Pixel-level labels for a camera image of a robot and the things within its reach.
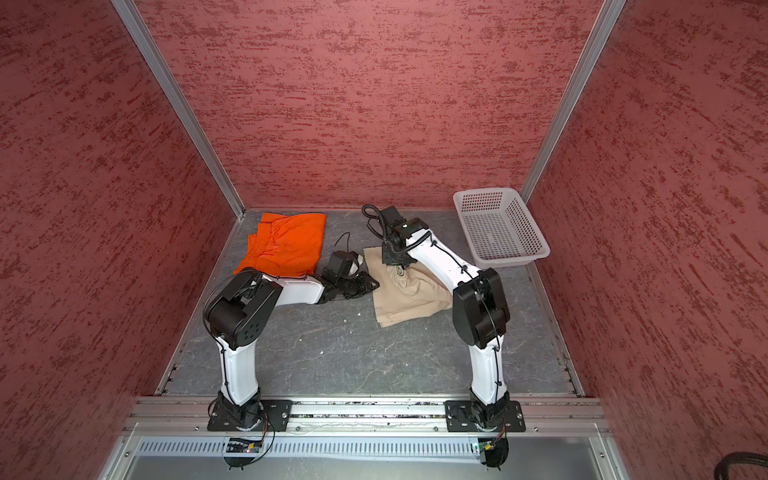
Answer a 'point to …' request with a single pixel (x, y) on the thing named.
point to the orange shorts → (287, 245)
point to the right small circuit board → (485, 446)
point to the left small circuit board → (239, 445)
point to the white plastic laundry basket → (499, 228)
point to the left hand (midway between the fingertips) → (377, 289)
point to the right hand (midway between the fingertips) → (394, 263)
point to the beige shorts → (400, 294)
